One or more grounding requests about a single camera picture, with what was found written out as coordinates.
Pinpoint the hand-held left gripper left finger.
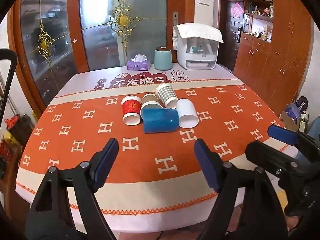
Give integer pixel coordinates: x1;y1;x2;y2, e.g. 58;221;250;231
25;138;119;240

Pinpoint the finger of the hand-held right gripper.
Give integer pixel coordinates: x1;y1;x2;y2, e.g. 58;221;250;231
245;141;310;183
267;124;320;153

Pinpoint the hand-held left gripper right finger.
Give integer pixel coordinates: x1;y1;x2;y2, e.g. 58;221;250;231
194;138;288;240

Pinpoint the blue cup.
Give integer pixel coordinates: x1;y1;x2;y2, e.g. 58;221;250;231
142;108;180;133

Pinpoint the white paper cup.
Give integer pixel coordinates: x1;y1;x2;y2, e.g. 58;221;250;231
176;98;199;128

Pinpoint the red paper cup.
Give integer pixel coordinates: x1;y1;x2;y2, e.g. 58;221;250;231
121;96;142;126

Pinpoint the brown paper cup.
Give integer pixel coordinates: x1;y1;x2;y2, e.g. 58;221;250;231
140;93;163;118

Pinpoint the checked paper cup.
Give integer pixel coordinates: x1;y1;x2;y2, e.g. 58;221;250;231
155;83;179;109

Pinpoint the cardboard box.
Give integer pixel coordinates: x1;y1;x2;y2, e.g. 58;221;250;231
279;96;310;132

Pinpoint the orange patterned tablecloth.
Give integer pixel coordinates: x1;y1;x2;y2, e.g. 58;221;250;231
15;64;298;233

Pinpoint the wooden cabinet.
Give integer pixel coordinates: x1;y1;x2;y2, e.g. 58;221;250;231
234;0;313;117

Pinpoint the purple tissue box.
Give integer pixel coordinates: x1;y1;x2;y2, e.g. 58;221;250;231
127;54;151;71

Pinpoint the dark entrance door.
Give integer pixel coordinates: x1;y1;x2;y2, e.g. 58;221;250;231
225;0;244;72

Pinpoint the white countertop appliance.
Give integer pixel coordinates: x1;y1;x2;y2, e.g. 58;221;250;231
176;36;219;70

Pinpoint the teal canister with brown lid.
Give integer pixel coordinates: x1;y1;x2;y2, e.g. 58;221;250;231
154;46;173;71

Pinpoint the glass door with gold ornament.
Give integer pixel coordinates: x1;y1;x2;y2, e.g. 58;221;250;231
19;0;78;106
79;0;168;72

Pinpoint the white towel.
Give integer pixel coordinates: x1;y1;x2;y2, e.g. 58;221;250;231
172;23;224;51

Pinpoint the black metal frame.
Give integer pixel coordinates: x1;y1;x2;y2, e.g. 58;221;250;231
0;49;18;120

